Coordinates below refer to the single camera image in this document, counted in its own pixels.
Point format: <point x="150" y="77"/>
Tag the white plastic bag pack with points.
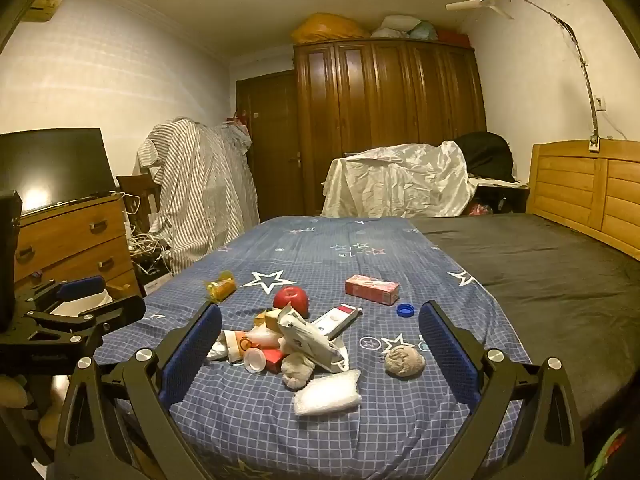
<point x="327" y="392"/>

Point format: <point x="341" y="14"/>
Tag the black clothing pile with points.
<point x="485" y="155"/>

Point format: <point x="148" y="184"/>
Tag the red apple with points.
<point x="292" y="299"/>

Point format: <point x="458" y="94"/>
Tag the printed paper bag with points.
<point x="305" y="337"/>

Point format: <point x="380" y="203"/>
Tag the light wooden headboard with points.
<point x="570" y="180"/>

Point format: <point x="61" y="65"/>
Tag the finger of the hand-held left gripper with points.
<point x="80" y="287"/>
<point x="115" y="312"/>

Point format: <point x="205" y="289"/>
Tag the white crumpled cover sheet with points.
<point x="400" y="180"/>

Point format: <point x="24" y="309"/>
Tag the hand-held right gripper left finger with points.
<point x="192" y="355"/>

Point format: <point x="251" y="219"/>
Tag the wall air conditioner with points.
<point x="47" y="2"/>

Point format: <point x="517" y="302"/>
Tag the thin metal clamp pole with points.
<point x="593" y="110"/>

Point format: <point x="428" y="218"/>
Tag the yellowish food wrapper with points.
<point x="265" y="319"/>

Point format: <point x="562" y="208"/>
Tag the striped grey white cloth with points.
<point x="200" y="195"/>

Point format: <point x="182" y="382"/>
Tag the orange printed paper cup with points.
<point x="235" y="342"/>

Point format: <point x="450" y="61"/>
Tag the dark bedside table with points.
<point x="495" y="195"/>

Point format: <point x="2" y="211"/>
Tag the white storage bag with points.
<point x="397" y="25"/>

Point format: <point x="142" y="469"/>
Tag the small clear plastic cup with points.
<point x="255" y="361"/>

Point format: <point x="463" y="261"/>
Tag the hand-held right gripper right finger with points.
<point x="450" y="355"/>

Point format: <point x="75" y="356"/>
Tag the white red medicine box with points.
<point x="337" y="320"/>

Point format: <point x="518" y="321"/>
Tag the pale green storage bag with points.
<point x="427" y="31"/>

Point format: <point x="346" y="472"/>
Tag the blue star checked bedsheet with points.
<point x="325" y="255"/>

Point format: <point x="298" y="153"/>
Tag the orange storage bag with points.
<point x="327" y="29"/>

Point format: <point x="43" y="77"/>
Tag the brown wooden wardrobe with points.
<point x="380" y="100"/>

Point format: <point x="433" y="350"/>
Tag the white wall socket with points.
<point x="600" y="103"/>

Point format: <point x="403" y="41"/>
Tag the black bedsheet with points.
<point x="550" y="285"/>

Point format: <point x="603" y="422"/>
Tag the red storage bag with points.
<point x="454" y="39"/>

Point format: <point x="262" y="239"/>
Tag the red green printed item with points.
<point x="612" y="457"/>

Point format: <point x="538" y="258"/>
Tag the wooden drawer dresser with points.
<point x="60" y="230"/>

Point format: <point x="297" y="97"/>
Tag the yellow snack packet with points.
<point x="221" y="287"/>

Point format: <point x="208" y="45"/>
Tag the black flat television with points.
<point x="50" y="170"/>

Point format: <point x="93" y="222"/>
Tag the beige sock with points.
<point x="297" y="371"/>

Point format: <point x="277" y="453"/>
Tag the red drink carton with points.
<point x="372" y="290"/>

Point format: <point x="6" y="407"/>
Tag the grey tissue ball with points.
<point x="404" y="360"/>

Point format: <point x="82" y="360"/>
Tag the small red box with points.
<point x="274" y="360"/>

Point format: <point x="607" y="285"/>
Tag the blue bottle cap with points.
<point x="405" y="310"/>

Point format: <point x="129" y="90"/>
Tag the white cardboard box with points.
<point x="156" y="284"/>

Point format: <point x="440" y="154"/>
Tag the dark wooden chair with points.
<point x="137" y="190"/>

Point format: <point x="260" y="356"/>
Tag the dark wooden door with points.
<point x="272" y="150"/>

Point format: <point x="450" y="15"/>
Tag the white crumpled napkin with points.
<point x="216" y="351"/>

